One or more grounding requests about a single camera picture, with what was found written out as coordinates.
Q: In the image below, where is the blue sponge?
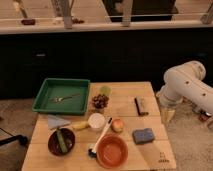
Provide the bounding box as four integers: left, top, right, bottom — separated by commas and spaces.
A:
132, 128, 155, 144

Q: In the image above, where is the grey cloth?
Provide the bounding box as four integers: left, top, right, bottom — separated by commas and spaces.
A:
47, 115, 71, 130

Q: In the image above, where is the white cup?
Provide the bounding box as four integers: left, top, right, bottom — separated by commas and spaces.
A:
88, 113, 105, 131

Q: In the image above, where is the purple grapes bunch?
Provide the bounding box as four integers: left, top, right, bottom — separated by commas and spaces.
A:
92, 94, 109, 109

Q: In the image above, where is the green lime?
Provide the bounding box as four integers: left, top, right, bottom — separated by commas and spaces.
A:
100, 86, 111, 96

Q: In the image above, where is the white dish brush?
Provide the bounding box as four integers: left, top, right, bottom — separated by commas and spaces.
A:
88, 118, 112, 158

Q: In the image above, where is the red apple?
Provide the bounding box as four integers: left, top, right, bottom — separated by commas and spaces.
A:
111, 119, 124, 133

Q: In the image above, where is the yellow banana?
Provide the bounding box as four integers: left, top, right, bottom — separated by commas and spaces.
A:
71, 121, 89, 130

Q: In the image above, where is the black chair base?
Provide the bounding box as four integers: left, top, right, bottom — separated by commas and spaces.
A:
0, 127, 29, 146

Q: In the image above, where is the orange bowl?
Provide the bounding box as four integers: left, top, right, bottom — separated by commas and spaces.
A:
97, 134, 128, 169

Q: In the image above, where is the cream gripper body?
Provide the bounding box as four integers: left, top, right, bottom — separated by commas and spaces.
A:
159, 98, 176, 123

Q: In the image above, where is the green plastic tray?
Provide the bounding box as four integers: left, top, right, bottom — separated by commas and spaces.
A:
32, 78, 90, 116

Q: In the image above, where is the green cucumber piece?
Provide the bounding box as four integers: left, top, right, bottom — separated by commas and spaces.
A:
56, 129, 68, 154

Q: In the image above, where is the dark brown bowl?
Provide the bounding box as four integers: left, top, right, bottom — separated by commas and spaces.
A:
48, 128, 75, 156

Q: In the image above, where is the black brown eraser block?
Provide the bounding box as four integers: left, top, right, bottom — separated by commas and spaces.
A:
134, 97, 148, 116

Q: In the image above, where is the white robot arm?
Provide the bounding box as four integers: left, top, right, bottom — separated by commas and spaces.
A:
157, 61, 213, 123

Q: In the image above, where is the metal fork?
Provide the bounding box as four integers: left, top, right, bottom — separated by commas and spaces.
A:
50, 94, 80, 103

